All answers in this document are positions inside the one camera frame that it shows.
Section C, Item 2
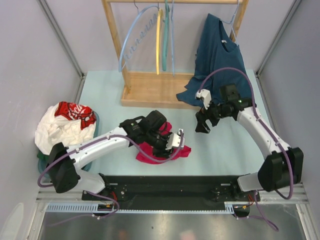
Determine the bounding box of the white slotted cable duct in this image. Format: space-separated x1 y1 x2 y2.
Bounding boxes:
46 202 235 215

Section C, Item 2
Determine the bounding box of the teal hanger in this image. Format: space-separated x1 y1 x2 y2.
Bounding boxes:
162 0 170 72

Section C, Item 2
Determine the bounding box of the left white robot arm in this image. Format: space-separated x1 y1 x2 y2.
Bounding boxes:
47 110 181 200

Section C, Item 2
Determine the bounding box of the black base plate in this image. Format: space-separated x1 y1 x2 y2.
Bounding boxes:
81 175 254 211

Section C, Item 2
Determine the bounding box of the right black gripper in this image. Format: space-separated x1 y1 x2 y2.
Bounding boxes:
195 97 231 134

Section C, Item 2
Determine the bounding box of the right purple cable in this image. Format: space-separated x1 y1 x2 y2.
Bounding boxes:
198 67 295 232

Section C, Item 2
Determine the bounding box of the thin blue hanger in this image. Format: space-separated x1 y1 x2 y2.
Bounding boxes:
170 0 175 77

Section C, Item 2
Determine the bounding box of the light blue notched hanger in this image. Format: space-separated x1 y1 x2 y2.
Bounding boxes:
118 4 160 72

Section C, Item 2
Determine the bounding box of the light blue wire hanger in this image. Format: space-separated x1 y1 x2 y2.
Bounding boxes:
221 0 240 46

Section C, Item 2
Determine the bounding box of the purple cable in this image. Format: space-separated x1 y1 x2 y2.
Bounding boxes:
37 131 186 221
198 67 295 232

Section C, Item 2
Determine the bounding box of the dark blue t shirt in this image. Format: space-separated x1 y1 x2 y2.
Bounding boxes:
176 13 252 107

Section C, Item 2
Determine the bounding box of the green garment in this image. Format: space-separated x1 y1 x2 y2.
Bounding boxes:
37 150 49 162

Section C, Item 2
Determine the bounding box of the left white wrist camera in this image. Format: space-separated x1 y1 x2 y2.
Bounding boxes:
166 128 185 150

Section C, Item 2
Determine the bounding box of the pink t shirt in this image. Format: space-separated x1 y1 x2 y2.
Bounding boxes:
135 121 192 165

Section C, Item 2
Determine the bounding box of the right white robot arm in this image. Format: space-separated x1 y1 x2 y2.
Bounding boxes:
195 84 304 201

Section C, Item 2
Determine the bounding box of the yellow hanger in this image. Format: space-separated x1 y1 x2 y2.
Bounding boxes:
155 8 163 75

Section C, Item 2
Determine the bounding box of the wooden clothes rack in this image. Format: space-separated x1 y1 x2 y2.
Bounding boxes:
101 0 249 109

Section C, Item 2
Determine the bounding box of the white and red shirt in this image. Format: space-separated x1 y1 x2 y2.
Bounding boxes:
34 101 97 155

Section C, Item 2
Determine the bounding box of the teal laundry basket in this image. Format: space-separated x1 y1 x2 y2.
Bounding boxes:
37 111 100 174

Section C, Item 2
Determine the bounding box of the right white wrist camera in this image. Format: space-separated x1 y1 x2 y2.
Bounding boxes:
195 89 212 110

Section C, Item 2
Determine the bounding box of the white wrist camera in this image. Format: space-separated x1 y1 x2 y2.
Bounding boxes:
166 128 185 150
195 89 212 110

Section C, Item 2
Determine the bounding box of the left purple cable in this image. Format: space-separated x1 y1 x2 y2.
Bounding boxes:
37 131 186 221

